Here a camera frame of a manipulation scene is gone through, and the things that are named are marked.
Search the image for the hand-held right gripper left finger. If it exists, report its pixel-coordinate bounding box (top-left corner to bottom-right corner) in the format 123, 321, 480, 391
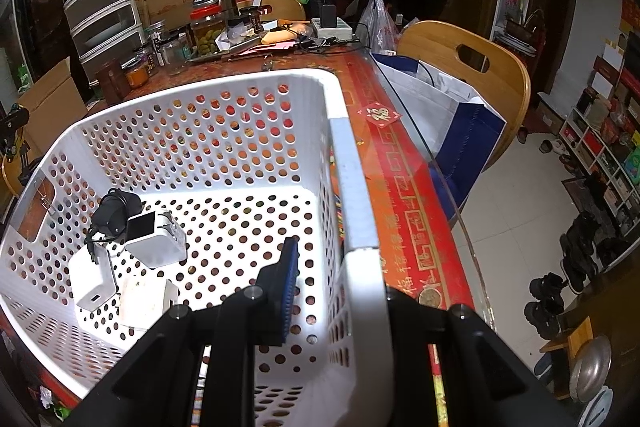
70, 236, 301, 427

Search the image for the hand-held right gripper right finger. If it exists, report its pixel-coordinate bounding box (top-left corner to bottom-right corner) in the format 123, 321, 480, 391
385, 288, 583, 427

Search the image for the white perforated plastic basket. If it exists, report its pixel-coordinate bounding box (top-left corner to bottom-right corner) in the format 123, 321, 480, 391
0, 68, 393, 427

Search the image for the white cube charger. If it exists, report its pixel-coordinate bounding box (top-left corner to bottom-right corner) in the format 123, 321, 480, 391
124, 208, 187, 269

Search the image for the black charger with cable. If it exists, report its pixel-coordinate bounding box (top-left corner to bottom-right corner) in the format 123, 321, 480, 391
85, 188, 143, 253

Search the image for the large white charger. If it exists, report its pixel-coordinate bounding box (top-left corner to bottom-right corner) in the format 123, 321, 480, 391
69, 246, 118, 312

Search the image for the black shoe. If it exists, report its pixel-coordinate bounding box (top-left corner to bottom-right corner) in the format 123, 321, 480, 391
595, 236, 631, 268
562, 252, 598, 293
525, 272, 568, 303
559, 212, 601, 258
524, 299, 563, 340

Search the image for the wooden stool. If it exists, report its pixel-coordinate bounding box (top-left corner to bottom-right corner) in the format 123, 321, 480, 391
539, 316, 596, 400

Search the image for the metal pot lid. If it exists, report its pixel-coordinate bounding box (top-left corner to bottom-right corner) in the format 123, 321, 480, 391
569, 334, 613, 403

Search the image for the red diamond sticker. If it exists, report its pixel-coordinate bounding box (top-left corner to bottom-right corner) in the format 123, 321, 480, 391
356, 104, 402, 126

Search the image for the white and blue bag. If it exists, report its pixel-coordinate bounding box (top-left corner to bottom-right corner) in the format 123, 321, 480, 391
372, 52, 508, 228

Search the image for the clear empty glass jar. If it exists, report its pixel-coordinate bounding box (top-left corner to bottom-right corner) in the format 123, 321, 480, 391
160, 36, 190, 76

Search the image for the small orange jar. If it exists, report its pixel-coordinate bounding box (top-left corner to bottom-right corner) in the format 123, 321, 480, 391
124, 59, 150, 88

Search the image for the white power strip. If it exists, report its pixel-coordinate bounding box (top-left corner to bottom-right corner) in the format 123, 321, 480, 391
311, 17, 353, 40

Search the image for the white display shelf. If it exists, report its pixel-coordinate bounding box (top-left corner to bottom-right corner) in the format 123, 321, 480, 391
557, 32, 640, 233

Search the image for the pickle jar red lid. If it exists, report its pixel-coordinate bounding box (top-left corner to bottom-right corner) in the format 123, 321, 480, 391
190, 4, 228, 56

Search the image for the brown mug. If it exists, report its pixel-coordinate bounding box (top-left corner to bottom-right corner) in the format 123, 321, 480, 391
95, 58, 132, 104

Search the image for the wooden chair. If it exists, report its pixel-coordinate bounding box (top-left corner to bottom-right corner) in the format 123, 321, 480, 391
240, 0, 307, 24
396, 20, 532, 172
0, 147, 38, 200

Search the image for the clear plastic bag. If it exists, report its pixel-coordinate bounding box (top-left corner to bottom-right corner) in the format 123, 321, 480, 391
357, 0, 401, 52

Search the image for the large cardboard box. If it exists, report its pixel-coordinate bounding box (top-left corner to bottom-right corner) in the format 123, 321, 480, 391
17, 57, 90, 152

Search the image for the printed cardboard box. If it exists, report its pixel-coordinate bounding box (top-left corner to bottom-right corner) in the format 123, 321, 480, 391
134, 0, 201, 32

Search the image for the black clamp phone holder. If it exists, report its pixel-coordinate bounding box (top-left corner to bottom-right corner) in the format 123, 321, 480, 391
0, 103, 31, 158

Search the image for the potted plant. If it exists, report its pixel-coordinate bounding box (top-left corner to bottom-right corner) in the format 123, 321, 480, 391
505, 0, 556, 42

